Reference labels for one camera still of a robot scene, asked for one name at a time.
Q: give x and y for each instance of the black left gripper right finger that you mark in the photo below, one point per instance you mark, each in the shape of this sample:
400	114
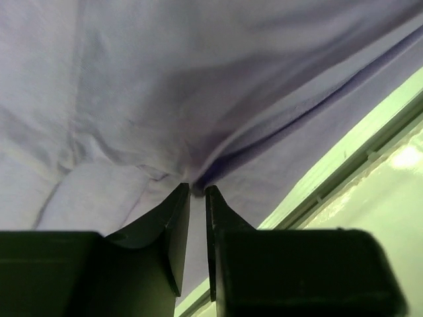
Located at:
323	272

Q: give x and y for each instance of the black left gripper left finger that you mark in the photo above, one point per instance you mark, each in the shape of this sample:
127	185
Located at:
135	271

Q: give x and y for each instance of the purple t-shirt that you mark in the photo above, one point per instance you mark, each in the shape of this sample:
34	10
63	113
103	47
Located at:
106	106

